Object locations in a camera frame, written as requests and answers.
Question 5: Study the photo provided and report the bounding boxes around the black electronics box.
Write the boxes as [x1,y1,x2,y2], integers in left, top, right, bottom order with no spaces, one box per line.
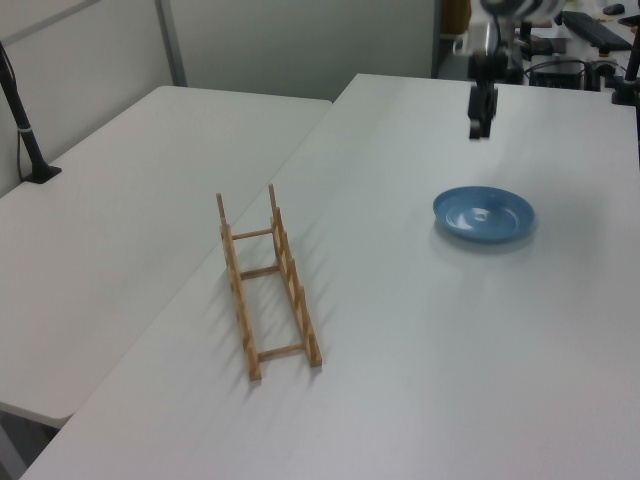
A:
[529,59,587,90]

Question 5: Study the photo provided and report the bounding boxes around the black clamped camera pole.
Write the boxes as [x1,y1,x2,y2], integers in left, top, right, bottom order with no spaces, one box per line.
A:
[0,39,63,185]

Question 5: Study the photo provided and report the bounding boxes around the black keyboard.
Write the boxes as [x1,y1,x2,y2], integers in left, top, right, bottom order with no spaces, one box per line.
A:
[561,10,634,52]

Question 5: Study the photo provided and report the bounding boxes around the black camera stand with clamp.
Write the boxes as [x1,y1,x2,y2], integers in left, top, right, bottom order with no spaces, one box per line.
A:
[610,29,640,106]

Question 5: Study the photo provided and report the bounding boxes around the wooden plate rack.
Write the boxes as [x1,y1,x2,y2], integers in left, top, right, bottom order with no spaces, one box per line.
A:
[215,183,324,384]

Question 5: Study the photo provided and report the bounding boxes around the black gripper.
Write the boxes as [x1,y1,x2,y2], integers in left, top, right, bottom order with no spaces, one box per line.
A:
[467,50,507,142]

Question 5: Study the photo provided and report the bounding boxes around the blue round plate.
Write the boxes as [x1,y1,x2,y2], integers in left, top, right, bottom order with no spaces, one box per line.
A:
[432,185,537,246]

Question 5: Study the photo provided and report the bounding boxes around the black monitor stand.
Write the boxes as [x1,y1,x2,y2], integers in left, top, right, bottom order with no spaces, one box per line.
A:
[509,19,554,59]

